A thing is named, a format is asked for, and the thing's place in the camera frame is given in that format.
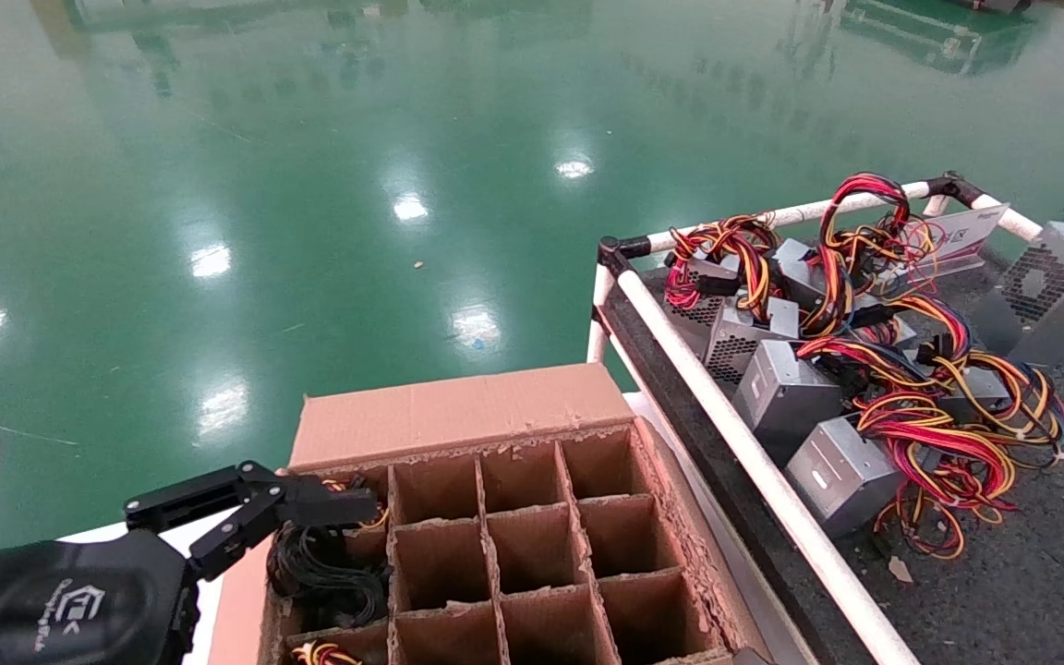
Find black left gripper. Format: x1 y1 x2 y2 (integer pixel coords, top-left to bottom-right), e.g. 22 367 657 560
0 462 262 665

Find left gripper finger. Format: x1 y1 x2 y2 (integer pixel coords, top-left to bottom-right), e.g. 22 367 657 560
188 476 380 583

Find cardboard box with dividers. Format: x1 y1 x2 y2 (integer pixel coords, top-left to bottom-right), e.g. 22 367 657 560
209 363 773 665

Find black pipe corner joint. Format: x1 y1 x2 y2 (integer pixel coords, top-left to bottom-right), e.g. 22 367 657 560
927 171 987 210
599 236 655 278

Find dark mesh power supply unit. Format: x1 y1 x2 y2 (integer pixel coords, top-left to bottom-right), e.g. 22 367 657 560
663 251 744 357

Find silver mesh power supply unit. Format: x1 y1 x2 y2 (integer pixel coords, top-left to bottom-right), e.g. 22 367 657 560
707 297 803 389

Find small silver power supply unit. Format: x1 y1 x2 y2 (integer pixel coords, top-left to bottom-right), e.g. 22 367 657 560
864 317 921 352

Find black cart mat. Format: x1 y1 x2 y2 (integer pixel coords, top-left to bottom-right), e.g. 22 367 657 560
606 245 1064 665

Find clear acrylic sign holder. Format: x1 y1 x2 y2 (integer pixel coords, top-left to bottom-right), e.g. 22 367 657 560
897 203 1011 283

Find red yellow wires in cell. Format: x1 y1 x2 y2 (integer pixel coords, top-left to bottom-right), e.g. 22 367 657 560
322 478 392 530
290 642 365 665

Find black cable bundle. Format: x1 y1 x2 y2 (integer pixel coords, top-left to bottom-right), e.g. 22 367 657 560
266 522 392 631

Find white pipe cart frame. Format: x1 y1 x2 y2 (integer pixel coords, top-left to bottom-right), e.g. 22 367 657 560
587 171 1064 665

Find tall red wire loop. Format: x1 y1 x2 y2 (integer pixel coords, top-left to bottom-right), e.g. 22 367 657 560
804 174 937 338

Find large red yellow wire bundle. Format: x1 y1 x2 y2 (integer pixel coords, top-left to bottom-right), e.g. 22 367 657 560
800 337 1021 562

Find red yellow blue wire arc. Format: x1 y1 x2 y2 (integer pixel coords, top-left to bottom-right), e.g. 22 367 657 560
883 294 974 363

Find yellow black wire bundle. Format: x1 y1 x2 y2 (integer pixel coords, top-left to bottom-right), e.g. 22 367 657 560
934 349 1064 463

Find green background machine frame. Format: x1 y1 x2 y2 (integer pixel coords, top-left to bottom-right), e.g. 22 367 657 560
841 0 1050 79

